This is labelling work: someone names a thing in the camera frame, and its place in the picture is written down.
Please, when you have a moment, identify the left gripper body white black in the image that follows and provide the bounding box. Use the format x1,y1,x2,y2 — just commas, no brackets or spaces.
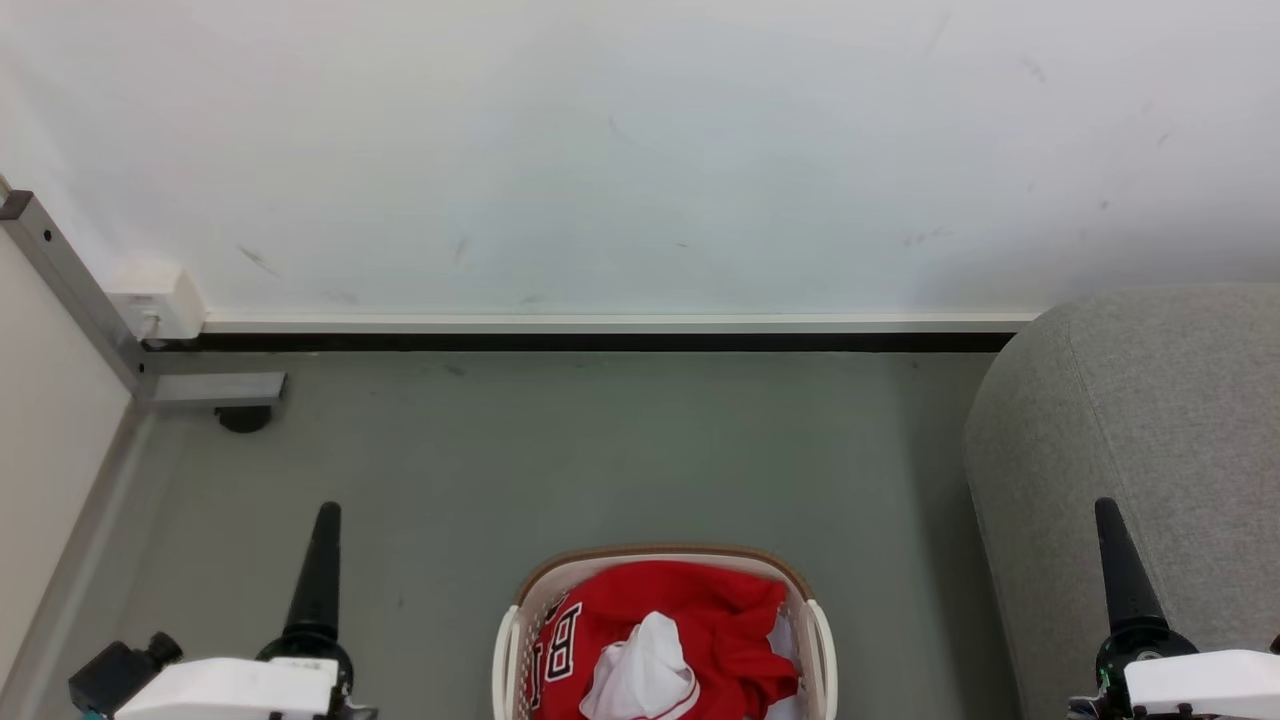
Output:
115,628,377,720

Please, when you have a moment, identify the white wall socket box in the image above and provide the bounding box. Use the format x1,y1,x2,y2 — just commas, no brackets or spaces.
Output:
108,262,207,342

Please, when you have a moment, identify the white plastic laundry basket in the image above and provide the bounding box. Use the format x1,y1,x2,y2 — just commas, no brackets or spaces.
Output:
492,545,839,720

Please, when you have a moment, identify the black and white baseboard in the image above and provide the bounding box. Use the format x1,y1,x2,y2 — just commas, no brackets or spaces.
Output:
145,312,1039,354

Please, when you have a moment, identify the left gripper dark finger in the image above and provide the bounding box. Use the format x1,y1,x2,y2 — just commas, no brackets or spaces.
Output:
284,502,343,636

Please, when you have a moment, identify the grey fabric sofa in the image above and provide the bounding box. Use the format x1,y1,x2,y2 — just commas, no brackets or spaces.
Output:
962,283,1280,720

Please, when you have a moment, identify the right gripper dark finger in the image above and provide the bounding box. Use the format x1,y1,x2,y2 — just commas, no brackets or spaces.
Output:
1094,497,1171,635

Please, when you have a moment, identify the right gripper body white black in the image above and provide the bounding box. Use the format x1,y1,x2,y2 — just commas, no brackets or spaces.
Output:
1068,621,1280,720

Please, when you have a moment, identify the red jersey with white lettering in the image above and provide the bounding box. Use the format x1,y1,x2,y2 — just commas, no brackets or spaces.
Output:
528,560,801,720

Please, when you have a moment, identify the grey metal frame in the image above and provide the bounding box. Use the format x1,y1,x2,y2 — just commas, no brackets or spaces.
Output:
0,190,287,411

